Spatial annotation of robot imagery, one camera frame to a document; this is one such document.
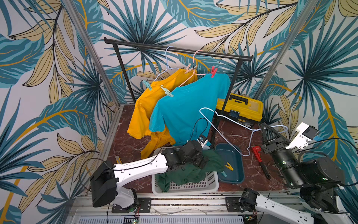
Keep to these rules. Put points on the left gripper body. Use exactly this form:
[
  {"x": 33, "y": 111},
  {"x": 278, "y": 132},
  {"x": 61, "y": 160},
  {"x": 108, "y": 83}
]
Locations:
[{"x": 197, "y": 161}]

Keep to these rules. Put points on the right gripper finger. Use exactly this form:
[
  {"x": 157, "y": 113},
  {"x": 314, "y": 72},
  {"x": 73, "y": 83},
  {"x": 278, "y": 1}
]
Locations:
[
  {"x": 262, "y": 127},
  {"x": 272, "y": 134}
]

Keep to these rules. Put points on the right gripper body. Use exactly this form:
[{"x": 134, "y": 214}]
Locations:
[{"x": 274, "y": 145}]

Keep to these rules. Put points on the dark green t-shirt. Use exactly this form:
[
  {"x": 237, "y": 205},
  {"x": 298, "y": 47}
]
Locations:
[{"x": 190, "y": 173}]

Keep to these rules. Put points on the white blue wire hanger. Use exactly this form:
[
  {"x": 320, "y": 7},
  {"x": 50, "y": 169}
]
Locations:
[{"x": 231, "y": 123}]

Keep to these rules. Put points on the yellow clothespin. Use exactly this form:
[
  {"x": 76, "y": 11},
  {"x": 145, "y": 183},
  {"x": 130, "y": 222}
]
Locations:
[{"x": 228, "y": 166}]

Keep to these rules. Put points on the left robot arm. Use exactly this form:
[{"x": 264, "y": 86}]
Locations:
[{"x": 107, "y": 182}]

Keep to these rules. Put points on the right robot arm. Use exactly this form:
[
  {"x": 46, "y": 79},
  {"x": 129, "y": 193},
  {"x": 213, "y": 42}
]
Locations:
[{"x": 316, "y": 179}]

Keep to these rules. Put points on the red pipe wrench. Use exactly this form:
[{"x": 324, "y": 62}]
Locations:
[{"x": 257, "y": 152}]

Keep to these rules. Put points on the white plastic basket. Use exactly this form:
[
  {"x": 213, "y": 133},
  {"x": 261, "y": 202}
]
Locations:
[{"x": 208, "y": 185}]

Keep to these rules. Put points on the yellow black toolbox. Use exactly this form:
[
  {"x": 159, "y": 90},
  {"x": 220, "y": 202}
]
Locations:
[{"x": 244, "y": 110}]

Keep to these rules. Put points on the dark teal tray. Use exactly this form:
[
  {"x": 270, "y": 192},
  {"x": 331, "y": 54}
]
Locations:
[{"x": 228, "y": 154}]

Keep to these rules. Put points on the teal blue t-shirt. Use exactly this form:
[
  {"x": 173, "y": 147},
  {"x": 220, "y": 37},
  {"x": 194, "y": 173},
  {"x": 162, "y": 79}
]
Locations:
[{"x": 185, "y": 114}]

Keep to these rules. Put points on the yellow t-shirt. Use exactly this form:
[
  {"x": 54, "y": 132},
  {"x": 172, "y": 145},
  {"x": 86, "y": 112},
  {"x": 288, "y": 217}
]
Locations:
[{"x": 140, "y": 120}]

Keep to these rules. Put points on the pale green clothespin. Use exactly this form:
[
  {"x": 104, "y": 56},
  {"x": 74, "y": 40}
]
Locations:
[{"x": 167, "y": 92}]

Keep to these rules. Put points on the black clothes rack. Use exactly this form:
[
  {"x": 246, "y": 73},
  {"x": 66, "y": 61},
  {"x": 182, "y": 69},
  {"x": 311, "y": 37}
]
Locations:
[{"x": 142, "y": 46}]

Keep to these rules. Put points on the yellow utility knife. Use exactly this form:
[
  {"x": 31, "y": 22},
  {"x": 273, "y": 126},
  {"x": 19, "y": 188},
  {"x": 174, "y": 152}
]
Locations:
[{"x": 118, "y": 159}]

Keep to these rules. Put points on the red clothespin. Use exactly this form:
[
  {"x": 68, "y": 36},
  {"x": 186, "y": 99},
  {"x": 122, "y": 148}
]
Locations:
[{"x": 213, "y": 71}]

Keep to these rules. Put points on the beige clothespin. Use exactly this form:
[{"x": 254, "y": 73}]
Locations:
[{"x": 189, "y": 68}]

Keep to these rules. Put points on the mint clothespin far left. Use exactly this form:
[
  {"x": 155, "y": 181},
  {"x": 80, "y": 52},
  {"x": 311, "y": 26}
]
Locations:
[{"x": 147, "y": 84}]

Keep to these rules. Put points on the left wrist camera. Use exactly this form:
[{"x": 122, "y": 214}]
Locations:
[{"x": 203, "y": 142}]

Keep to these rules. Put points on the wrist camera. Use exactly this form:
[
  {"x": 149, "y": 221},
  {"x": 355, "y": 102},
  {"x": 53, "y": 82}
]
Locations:
[
  {"x": 203, "y": 142},
  {"x": 306, "y": 134}
]

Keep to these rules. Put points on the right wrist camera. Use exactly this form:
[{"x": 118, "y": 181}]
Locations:
[{"x": 306, "y": 134}]

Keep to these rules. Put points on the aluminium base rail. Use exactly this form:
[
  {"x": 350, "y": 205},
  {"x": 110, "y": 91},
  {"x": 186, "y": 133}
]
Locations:
[{"x": 196, "y": 209}]

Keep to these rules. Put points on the pink wire hanger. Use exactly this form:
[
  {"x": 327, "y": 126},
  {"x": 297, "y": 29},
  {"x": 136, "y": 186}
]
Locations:
[{"x": 193, "y": 70}]

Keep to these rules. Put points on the light blue wire hanger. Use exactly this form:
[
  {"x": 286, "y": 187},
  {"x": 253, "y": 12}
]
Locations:
[{"x": 167, "y": 64}]

